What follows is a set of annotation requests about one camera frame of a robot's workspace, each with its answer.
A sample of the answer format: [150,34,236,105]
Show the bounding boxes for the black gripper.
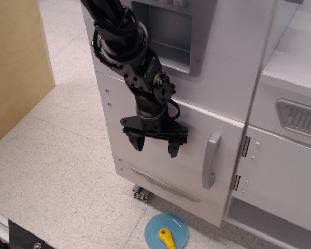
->
[120,110,188,158]

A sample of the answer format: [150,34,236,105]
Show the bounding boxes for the white fridge door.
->
[96,72,244,226]

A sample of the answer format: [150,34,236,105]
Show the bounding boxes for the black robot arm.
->
[82,1,188,158]

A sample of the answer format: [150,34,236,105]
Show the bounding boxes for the white toy fridge cabinet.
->
[79,0,277,218]

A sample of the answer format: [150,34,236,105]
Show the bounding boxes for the aluminium extrusion foot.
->
[132,184,154,204]

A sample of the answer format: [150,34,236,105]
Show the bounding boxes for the light blue plate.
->
[144,213,189,248]

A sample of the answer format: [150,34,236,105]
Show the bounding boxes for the lower brass cabinet hinge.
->
[233,175,241,191]

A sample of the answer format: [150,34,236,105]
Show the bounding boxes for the brass cabinet hinge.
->
[241,136,251,157]
[233,175,241,191]

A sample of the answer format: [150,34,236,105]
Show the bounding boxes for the upper brass cabinet hinge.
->
[241,136,251,157]

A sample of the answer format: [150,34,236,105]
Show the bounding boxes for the white toy oven cabinet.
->
[225,1,311,248]

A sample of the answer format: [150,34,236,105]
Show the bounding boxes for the grey oven vent panel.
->
[275,99,311,137]

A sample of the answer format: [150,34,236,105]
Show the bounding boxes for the light plywood panel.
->
[0,1,55,140]

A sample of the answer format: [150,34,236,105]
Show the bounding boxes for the grey fridge door handle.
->
[202,133,221,190]

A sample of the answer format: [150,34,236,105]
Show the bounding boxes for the yellow toy utensil handle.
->
[158,228,176,249]

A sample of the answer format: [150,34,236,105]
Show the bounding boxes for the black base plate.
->
[8,220,54,249]

